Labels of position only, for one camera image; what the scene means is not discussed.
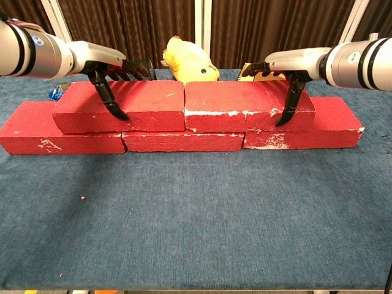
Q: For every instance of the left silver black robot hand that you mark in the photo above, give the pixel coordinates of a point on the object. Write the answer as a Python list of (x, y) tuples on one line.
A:
[(92, 56)]

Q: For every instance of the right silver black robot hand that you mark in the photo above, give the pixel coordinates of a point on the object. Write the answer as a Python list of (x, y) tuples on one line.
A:
[(297, 59)]

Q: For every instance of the red foam brick white-chipped edge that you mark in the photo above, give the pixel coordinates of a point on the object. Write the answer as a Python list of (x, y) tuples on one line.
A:
[(239, 98)]

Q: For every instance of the red foam brick small scratch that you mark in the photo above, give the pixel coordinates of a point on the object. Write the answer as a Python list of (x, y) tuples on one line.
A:
[(147, 101)]

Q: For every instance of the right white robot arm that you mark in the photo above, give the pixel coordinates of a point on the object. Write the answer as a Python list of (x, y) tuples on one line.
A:
[(361, 62)]

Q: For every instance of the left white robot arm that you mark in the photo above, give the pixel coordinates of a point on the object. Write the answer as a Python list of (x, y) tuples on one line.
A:
[(27, 52)]

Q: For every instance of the brown spiral notebook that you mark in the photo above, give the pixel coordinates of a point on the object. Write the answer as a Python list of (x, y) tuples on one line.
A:
[(263, 75)]

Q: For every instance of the blue cookie packet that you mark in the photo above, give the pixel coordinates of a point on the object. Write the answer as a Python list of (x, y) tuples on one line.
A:
[(58, 90)]

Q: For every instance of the black mesh pen cup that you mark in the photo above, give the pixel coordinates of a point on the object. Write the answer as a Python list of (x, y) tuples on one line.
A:
[(144, 69)]

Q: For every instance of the yellow plush toy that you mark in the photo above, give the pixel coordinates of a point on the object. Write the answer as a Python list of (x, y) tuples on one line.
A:
[(190, 61)]

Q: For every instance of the blue fabric table cover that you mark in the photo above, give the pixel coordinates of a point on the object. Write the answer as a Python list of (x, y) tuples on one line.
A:
[(196, 229)]

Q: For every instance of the white partition post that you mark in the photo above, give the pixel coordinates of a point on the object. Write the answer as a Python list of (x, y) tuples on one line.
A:
[(202, 18), (355, 18), (56, 18)]

